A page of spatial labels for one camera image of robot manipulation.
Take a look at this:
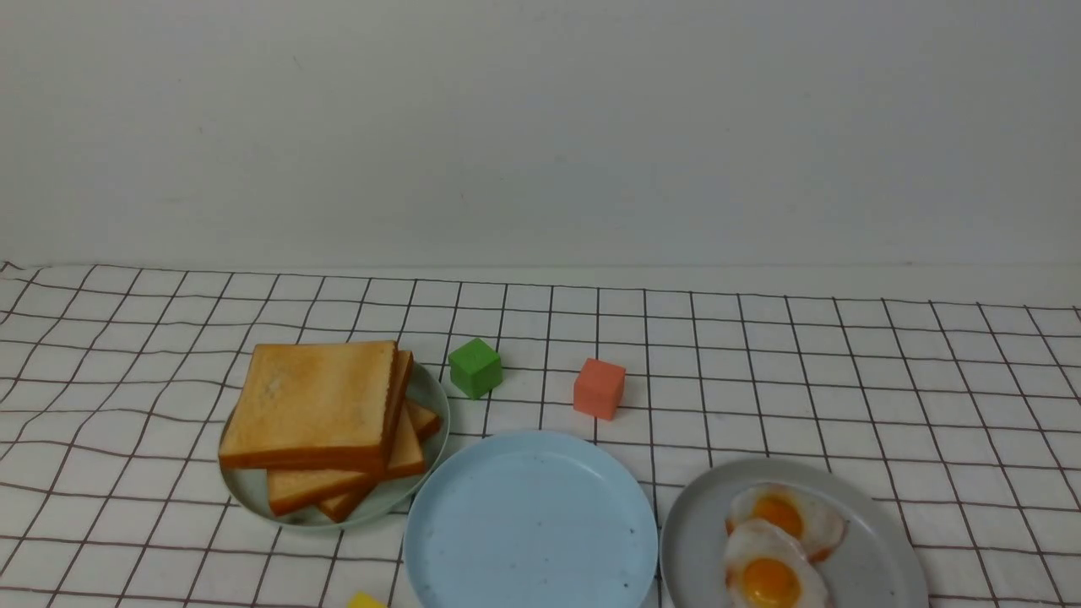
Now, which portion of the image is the green plate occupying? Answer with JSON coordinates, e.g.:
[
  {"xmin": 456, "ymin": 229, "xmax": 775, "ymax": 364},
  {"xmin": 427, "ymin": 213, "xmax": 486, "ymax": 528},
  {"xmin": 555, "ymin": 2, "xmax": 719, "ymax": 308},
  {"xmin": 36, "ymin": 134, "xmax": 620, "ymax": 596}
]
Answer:
[{"xmin": 221, "ymin": 364, "xmax": 453, "ymax": 533}]

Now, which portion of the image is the white grid tablecloth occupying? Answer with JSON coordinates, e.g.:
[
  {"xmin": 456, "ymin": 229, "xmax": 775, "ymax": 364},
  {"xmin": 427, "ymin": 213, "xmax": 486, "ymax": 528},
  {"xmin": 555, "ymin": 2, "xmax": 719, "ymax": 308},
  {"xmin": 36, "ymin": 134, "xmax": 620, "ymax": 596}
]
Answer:
[{"xmin": 1, "ymin": 261, "xmax": 1080, "ymax": 607}]

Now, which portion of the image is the orange cube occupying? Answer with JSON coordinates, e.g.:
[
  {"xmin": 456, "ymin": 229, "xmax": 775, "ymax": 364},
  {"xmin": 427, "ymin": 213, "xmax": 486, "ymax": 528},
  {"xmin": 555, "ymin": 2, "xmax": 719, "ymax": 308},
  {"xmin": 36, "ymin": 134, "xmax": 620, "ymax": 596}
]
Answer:
[{"xmin": 573, "ymin": 358, "xmax": 627, "ymax": 421}]

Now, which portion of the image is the fried egg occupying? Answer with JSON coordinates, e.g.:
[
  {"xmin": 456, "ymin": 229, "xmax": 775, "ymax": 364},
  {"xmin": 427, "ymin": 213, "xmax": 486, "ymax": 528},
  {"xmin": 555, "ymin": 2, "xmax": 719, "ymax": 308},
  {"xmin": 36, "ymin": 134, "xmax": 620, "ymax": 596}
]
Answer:
[
  {"xmin": 722, "ymin": 519, "xmax": 833, "ymax": 607},
  {"xmin": 725, "ymin": 483, "xmax": 848, "ymax": 561}
]

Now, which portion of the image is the light blue plate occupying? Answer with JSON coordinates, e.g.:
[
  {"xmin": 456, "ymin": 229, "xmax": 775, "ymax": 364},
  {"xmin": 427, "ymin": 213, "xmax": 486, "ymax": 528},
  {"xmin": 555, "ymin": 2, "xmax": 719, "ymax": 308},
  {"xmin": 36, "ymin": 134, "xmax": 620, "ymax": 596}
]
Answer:
[{"xmin": 403, "ymin": 431, "xmax": 659, "ymax": 607}]

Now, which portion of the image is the grey plate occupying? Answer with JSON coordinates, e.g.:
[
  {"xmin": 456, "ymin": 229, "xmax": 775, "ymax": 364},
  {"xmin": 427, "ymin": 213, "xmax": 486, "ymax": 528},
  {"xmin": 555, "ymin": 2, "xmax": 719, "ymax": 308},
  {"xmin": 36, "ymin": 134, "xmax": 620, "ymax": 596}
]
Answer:
[{"xmin": 660, "ymin": 459, "xmax": 929, "ymax": 607}]

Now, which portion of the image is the toast slice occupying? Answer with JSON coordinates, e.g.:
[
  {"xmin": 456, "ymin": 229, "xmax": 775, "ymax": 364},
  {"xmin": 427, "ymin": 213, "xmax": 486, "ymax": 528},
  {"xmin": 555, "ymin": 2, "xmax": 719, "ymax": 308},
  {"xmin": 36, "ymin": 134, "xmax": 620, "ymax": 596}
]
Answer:
[
  {"xmin": 317, "ymin": 398, "xmax": 443, "ymax": 523},
  {"xmin": 267, "ymin": 432, "xmax": 414, "ymax": 516},
  {"xmin": 219, "ymin": 341, "xmax": 399, "ymax": 472},
  {"xmin": 382, "ymin": 351, "xmax": 413, "ymax": 467}
]

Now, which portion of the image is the green cube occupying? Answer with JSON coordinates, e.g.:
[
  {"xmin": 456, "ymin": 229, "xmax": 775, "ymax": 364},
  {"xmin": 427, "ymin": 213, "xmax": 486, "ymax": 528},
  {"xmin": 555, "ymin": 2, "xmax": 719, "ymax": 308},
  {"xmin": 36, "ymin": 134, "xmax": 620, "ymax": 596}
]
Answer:
[{"xmin": 448, "ymin": 338, "xmax": 503, "ymax": 399}]

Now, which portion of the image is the yellow cube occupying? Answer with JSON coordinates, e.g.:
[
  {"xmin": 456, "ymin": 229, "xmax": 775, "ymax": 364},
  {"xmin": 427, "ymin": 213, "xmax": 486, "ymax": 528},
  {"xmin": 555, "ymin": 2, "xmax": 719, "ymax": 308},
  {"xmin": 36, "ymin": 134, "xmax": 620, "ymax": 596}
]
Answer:
[{"xmin": 346, "ymin": 592, "xmax": 387, "ymax": 608}]

